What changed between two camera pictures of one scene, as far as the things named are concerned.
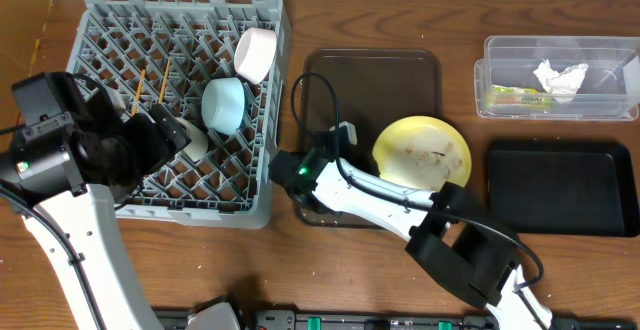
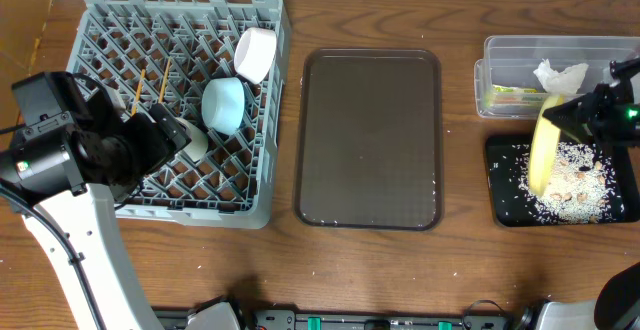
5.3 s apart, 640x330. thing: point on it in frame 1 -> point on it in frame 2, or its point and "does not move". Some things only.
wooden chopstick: x=164 y=80 does not move
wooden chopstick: x=138 y=92 does not move
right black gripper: x=329 y=140 -> x=592 y=111
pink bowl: x=255 y=53 does not move
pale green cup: x=199 y=141 does not move
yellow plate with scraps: x=422 y=152 -> x=545 y=150
